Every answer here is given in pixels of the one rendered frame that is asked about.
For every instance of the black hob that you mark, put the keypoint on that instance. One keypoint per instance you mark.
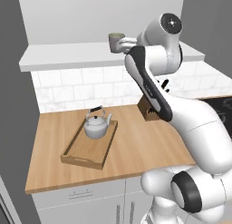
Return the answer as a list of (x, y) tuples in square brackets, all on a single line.
[(222, 108)]

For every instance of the white open wall cabinet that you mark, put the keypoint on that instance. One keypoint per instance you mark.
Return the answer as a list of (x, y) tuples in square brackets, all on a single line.
[(75, 55)]

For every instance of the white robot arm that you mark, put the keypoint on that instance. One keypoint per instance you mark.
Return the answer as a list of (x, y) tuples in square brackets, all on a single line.
[(199, 134)]

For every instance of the wide white drawer front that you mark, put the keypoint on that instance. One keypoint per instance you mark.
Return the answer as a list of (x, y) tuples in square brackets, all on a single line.
[(60, 196)]

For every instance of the grey-green mug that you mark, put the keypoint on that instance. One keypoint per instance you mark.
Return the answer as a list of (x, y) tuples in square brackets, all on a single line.
[(113, 42)]

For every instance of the grey cabinet door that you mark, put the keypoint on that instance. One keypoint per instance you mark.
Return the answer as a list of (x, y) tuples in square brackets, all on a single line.
[(10, 28), (211, 28)]

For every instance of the wooden tray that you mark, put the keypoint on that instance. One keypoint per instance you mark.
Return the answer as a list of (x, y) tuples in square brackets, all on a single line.
[(87, 150)]

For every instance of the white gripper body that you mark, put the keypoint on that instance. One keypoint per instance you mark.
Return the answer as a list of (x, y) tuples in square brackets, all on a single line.
[(125, 46)]

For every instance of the narrow white drawer front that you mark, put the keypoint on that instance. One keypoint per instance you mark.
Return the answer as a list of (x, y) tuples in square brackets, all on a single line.
[(133, 185)]

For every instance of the wooden knife block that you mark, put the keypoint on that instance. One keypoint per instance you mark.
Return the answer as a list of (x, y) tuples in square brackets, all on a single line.
[(145, 108)]

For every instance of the white cupboard door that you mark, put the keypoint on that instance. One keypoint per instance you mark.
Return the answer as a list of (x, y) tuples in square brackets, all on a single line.
[(84, 214), (139, 208)]

